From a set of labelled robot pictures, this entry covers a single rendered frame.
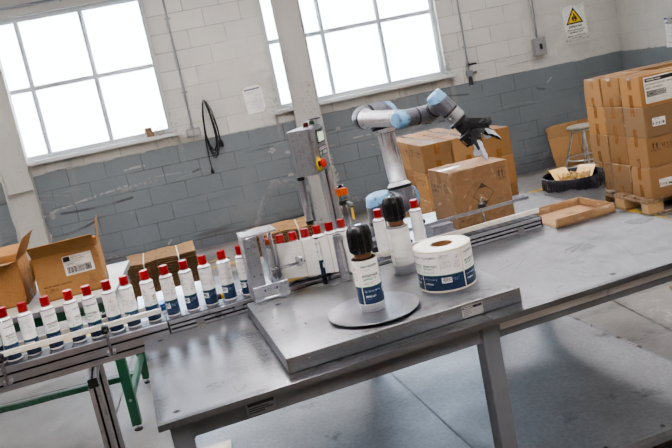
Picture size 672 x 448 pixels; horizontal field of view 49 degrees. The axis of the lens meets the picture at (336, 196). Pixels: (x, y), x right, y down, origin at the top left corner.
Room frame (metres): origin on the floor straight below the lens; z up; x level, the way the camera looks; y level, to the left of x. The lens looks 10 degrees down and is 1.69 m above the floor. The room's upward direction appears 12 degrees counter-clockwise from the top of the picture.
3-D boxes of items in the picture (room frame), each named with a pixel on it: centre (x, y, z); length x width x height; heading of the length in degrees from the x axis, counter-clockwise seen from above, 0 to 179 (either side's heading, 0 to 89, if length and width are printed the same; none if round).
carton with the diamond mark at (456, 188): (3.46, -0.64, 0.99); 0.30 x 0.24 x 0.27; 105
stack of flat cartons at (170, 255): (6.81, 1.72, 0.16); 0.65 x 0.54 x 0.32; 103
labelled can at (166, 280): (2.77, 0.71, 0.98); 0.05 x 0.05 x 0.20
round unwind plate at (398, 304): (2.35, -0.05, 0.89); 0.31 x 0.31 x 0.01
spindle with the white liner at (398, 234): (2.73, -0.20, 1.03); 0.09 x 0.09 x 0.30
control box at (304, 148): (3.03, 0.07, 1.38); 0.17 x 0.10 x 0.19; 160
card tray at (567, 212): (3.24, -1.02, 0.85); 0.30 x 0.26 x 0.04; 105
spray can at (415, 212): (3.05, -0.32, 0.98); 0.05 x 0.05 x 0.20
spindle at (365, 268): (2.35, -0.05, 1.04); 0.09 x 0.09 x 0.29
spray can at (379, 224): (3.00, -0.15, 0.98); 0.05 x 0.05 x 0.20
